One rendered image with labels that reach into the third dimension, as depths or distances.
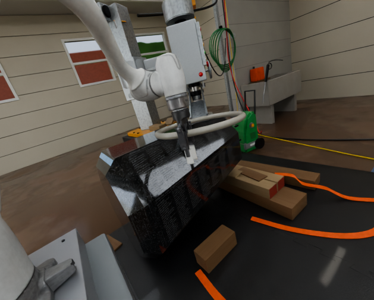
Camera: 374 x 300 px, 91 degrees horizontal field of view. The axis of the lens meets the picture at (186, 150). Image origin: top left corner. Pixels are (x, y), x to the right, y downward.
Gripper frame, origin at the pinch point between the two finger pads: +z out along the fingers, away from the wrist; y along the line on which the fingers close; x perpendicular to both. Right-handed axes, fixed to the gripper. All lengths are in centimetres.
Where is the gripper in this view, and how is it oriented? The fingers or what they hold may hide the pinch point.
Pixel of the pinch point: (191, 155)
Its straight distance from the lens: 81.4
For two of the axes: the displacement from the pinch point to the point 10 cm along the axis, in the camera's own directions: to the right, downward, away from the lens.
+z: 2.4, 9.3, 2.7
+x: -9.2, 1.3, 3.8
